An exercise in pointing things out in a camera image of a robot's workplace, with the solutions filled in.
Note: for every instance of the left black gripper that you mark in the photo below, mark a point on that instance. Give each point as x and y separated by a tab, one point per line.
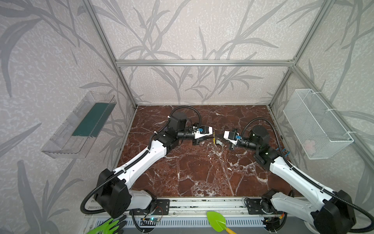
200	139

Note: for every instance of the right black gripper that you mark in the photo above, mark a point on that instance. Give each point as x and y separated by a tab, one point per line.
231	144

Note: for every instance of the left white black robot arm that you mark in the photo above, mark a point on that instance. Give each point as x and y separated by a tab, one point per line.
115	194

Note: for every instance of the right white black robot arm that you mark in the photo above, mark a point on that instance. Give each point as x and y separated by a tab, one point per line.
324	209

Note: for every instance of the blue toy rake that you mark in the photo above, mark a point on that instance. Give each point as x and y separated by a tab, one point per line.
285	153

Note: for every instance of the green toy shovel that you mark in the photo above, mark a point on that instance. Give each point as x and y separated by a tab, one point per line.
218	222

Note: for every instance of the pink object in basket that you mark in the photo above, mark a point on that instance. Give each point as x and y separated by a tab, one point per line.
310	147

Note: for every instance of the green black work glove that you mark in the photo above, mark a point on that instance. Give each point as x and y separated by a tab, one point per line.
110	226

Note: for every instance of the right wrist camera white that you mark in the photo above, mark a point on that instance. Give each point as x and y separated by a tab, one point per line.
232	136

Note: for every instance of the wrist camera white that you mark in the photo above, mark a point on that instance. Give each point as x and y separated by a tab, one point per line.
232	136
203	132

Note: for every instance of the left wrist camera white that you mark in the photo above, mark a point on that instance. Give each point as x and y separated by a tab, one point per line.
203	132

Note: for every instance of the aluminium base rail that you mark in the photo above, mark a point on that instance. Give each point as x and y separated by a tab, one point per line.
187	215

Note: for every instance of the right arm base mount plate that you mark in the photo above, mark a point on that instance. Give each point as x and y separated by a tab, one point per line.
259	207

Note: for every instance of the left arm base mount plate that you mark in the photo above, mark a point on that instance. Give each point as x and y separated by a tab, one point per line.
159	207

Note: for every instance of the white wire mesh basket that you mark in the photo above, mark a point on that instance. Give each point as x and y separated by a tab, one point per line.
312	119

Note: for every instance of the aluminium frame crossbar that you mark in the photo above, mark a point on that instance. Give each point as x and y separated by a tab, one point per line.
234	63

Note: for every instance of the clear plastic wall tray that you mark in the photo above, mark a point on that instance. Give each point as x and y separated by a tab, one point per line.
78	133

